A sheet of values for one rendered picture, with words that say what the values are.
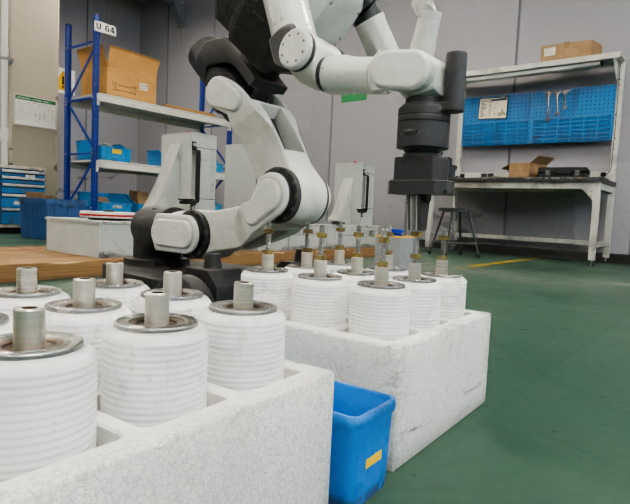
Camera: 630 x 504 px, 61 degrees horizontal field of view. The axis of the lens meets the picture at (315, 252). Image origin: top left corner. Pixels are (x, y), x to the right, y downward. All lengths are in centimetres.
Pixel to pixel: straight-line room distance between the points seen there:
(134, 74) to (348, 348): 571
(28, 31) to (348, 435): 707
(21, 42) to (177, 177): 434
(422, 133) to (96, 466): 69
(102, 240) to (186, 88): 695
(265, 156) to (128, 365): 99
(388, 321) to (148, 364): 43
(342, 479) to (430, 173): 49
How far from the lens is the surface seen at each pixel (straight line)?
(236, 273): 135
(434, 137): 92
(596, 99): 595
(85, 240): 302
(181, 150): 339
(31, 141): 729
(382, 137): 693
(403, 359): 78
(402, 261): 126
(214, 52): 160
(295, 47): 108
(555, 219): 603
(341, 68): 104
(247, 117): 144
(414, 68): 93
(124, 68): 629
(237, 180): 378
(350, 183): 472
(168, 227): 163
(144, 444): 46
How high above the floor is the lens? 36
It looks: 4 degrees down
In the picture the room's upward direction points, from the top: 3 degrees clockwise
